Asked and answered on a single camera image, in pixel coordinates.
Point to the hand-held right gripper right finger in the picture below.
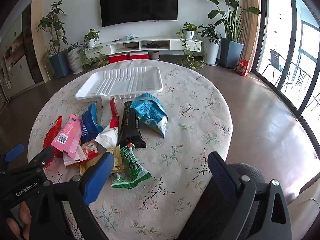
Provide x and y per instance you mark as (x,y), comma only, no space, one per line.
(222,177)

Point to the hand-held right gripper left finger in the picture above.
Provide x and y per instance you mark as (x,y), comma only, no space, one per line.
(98,177)

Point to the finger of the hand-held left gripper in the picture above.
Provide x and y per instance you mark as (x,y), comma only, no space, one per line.
(15,152)
(43,156)

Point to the gold snack packet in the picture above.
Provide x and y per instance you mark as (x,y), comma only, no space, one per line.
(116,158)

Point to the fruit-print snack packet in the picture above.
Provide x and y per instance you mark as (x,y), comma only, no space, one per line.
(87,151)

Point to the pink snack packet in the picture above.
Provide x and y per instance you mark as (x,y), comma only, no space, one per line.
(67,135)

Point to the green snack packet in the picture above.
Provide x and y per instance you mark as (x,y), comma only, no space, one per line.
(130,165)

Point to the white and red snack packet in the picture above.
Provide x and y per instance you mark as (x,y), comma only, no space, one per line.
(110,135)

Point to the dark blue snack packet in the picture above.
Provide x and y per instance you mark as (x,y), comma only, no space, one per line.
(90,125)

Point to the black snack packet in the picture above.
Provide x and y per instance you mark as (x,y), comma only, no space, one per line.
(130,130)

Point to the light blue snack packet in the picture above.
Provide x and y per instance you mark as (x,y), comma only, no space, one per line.
(150,112)

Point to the white plastic tray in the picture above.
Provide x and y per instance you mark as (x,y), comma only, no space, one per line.
(120,80)

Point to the person's left hand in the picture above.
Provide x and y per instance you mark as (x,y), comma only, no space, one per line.
(25,212)

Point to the grey office chair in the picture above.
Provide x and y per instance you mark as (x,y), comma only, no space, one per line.
(252,171)

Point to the beige sofa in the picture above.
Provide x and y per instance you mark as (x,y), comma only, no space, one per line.
(307,205)

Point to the tall plant in blue pot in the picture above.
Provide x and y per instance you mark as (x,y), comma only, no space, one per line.
(58,65)

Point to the plant in ribbed white pot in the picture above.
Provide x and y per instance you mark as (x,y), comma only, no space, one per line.
(75,61)

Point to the red bag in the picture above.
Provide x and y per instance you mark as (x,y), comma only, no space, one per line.
(242,68)

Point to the vine plant in white pot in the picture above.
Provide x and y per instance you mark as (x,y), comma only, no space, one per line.
(189,33)
(92,42)

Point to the large-leaf plant in grey pot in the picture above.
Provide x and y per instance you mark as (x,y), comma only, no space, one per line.
(231,52)

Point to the bushy plant in tall white pot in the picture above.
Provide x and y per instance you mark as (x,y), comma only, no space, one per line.
(211,52)

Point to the balcony table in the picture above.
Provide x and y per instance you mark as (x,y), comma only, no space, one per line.
(300,71)

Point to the black balcony chair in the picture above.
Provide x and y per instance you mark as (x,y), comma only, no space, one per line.
(275,56)

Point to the empty grey flower pot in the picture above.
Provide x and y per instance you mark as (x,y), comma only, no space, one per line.
(154,55)

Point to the white TV cabinet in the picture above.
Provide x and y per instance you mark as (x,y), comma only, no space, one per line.
(180,45)

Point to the black set-top box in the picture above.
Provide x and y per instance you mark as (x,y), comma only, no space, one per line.
(151,45)

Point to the black-framed glass door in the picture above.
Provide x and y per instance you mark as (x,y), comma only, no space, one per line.
(296,55)

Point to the beige curtain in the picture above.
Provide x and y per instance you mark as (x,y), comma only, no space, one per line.
(252,30)

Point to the wall cabinets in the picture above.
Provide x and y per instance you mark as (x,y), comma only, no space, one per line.
(22,62)

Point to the wall television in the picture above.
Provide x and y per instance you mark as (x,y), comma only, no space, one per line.
(138,5)

